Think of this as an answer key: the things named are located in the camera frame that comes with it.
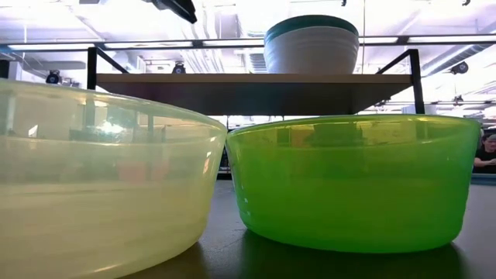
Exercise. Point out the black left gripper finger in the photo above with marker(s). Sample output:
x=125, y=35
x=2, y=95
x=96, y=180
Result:
x=178, y=7

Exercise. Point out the teal bowl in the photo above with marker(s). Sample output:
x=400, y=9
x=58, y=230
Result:
x=310, y=21

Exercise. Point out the white ribbed bowl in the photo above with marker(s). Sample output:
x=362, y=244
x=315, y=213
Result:
x=310, y=54

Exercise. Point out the yellow translucent bowl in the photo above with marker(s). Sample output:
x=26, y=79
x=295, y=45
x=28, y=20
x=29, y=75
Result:
x=97, y=213

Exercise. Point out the green translucent bowl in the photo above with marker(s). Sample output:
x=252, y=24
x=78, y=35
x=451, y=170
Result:
x=348, y=201

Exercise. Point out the wooden shelf with black legs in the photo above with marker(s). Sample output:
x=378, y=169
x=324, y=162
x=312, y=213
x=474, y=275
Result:
x=252, y=93

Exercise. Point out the black ceiling spotlight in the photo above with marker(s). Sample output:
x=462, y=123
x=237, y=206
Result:
x=179, y=69
x=53, y=77
x=460, y=67

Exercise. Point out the person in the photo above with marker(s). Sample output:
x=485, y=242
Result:
x=486, y=155

